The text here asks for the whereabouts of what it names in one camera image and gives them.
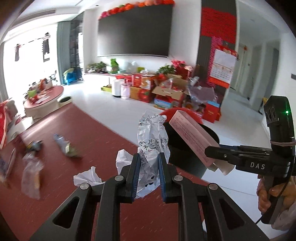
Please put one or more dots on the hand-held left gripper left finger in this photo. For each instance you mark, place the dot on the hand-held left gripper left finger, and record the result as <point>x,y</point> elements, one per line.
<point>137,176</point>

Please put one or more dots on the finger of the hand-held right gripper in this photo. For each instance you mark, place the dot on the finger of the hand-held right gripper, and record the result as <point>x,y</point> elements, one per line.
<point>219,153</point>

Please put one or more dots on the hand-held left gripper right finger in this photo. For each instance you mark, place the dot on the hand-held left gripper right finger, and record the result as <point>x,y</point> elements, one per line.
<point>161,180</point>

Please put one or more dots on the black trash bin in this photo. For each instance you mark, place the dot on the black trash bin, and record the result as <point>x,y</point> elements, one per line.
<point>185,155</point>

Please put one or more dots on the pink box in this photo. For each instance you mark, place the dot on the pink box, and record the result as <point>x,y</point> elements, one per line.
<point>189,129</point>

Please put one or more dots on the white paper bag with writing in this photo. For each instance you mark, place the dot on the white paper bag with writing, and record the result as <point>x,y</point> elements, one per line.
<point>149,139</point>

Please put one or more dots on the person's right forearm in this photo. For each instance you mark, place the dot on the person's right forearm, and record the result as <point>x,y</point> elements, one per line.
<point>286,217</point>

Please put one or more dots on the person's right hand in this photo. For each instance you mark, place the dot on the person's right hand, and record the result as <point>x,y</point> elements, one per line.
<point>275,192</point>

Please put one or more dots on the crumpled white tissue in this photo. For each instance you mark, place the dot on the crumpled white tissue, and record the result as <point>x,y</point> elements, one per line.
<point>123,161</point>
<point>89,177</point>

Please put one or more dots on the red gift bag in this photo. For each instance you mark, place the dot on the red gift bag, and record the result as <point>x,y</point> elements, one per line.
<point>211,112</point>

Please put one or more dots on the clear plastic wrapping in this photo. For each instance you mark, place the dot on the clear plastic wrapping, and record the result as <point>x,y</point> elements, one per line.
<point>202,93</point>

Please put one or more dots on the red plastic chair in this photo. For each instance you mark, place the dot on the red plastic chair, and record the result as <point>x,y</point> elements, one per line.
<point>168,113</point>

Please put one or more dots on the blue fruit box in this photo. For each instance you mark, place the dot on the blue fruit box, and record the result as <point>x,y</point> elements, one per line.
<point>163,103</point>

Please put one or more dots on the blue green wrapper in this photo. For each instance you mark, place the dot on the blue green wrapper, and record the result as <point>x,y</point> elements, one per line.
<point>67,146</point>

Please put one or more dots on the open cardboard box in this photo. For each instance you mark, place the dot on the open cardboard box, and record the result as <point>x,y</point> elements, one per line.
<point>171,92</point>

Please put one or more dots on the red box with tomato print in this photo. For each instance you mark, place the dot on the red box with tomato print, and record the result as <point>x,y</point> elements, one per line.
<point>142,95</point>

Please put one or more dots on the pink gift bag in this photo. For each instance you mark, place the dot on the pink gift bag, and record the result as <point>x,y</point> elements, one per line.
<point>126,91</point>

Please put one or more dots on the white cylindrical bin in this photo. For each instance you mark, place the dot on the white cylindrical bin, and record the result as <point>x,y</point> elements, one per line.
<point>116,88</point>

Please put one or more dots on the red box with orange print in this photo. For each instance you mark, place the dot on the red box with orange print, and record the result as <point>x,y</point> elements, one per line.
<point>144,82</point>

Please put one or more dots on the red flower bouquet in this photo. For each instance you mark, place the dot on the red flower bouquet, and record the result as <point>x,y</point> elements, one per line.
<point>182,66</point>

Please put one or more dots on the small pale green bin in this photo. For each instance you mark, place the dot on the small pale green bin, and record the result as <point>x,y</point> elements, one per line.
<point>65,100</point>

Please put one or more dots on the clear plastic wrapper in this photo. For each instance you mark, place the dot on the clear plastic wrapper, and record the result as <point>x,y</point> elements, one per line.
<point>32,178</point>

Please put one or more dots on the dark small wrapper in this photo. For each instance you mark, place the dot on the dark small wrapper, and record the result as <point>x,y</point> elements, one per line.
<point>34,146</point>

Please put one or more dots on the green bag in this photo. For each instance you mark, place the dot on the green bag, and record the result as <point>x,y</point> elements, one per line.
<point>114,66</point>

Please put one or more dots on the potted green plant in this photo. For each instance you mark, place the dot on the potted green plant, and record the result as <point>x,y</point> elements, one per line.
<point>97,67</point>

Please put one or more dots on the blue plastic stool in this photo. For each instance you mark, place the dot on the blue plastic stool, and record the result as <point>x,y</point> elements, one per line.
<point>71,77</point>

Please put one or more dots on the round coffee table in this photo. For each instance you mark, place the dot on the round coffee table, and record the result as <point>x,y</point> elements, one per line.
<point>44,102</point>

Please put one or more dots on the red covered sofa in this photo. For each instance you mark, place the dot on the red covered sofa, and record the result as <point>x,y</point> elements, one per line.
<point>5,120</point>

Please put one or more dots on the glass cabinet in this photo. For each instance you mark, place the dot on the glass cabinet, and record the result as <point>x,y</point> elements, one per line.
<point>76,46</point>

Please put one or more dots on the black television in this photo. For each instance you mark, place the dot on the black television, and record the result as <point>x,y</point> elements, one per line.
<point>134,32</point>

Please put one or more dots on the grey curtain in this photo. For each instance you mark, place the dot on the grey curtain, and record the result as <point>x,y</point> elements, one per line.
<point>63,51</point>

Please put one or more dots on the hanging dark clothes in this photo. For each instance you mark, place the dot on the hanging dark clothes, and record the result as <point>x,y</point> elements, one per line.
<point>46,47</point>
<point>17,53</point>

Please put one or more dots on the row of paper lanterns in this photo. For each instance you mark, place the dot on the row of paper lanterns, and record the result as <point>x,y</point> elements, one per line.
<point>129,7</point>

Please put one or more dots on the wall calendar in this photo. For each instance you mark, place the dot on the wall calendar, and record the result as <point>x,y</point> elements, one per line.
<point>222,67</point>

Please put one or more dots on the red wall decoration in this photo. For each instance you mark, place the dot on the red wall decoration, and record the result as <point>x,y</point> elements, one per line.
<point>219,23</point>

